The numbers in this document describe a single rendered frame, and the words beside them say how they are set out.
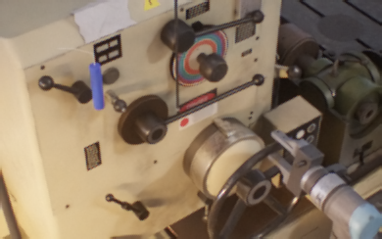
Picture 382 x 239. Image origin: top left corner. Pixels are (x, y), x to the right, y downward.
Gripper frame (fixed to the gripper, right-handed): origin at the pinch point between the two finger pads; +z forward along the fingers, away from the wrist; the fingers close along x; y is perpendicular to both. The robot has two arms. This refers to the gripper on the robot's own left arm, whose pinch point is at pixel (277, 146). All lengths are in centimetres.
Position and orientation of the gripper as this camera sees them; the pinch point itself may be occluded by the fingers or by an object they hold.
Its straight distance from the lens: 194.5
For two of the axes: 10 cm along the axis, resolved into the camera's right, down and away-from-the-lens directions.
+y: -8.0, 2.5, -5.5
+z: -5.8, -5.6, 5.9
